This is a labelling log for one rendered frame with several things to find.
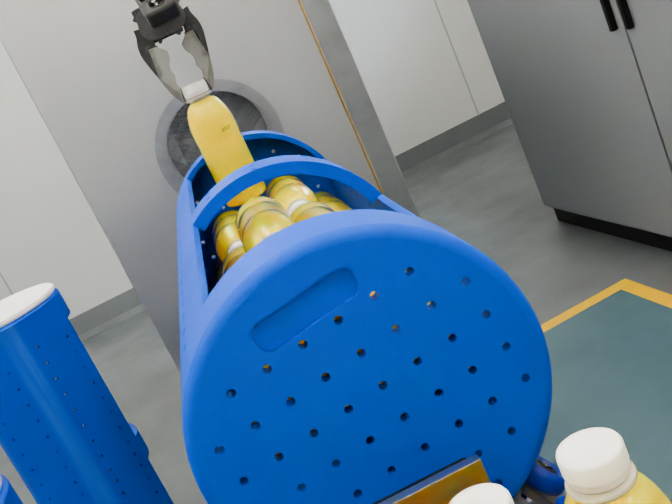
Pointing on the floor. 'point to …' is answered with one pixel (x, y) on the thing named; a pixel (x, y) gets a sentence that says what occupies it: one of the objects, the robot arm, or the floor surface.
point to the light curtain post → (356, 101)
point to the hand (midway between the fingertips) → (194, 88)
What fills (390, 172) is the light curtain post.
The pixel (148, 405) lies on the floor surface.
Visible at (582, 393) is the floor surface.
